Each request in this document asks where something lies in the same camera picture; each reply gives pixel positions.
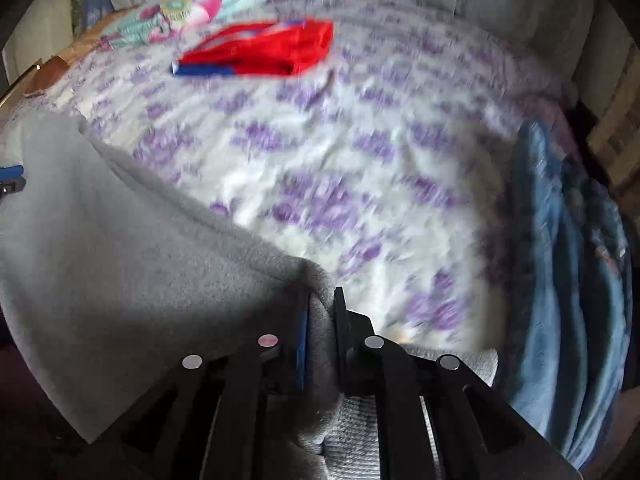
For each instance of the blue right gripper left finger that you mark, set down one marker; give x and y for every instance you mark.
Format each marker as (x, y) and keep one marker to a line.
(212, 419)

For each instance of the purple floral bedsheet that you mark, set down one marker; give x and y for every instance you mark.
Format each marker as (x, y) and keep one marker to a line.
(387, 164)

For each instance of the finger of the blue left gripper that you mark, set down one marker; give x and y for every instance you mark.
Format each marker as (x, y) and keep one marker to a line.
(11, 173)

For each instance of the blue denim jeans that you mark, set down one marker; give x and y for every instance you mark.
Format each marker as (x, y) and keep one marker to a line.
(569, 325)

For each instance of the red folded garment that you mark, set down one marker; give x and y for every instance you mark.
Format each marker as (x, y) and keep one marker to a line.
(278, 49)

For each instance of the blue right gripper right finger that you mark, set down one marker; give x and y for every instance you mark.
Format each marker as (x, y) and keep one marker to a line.
(436, 419)

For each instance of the grey fleece pants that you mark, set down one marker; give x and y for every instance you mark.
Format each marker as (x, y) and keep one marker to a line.
(110, 276)

